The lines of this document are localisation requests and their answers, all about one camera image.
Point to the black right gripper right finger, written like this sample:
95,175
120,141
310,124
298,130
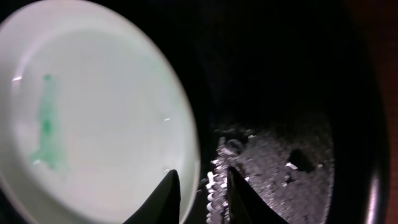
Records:
245,205

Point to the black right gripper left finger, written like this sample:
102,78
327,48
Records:
163,204

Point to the mint green plate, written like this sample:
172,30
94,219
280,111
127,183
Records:
93,116

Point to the round black tray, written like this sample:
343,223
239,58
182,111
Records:
283,92

